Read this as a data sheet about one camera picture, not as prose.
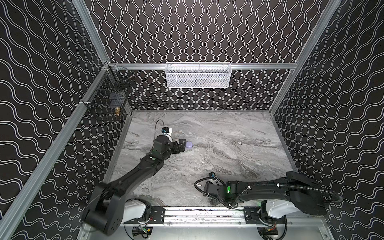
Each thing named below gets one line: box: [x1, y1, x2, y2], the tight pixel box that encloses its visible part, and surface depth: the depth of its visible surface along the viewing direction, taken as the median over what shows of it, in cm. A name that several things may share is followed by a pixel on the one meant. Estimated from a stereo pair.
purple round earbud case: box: [185, 140, 194, 148], surface depth 102 cm
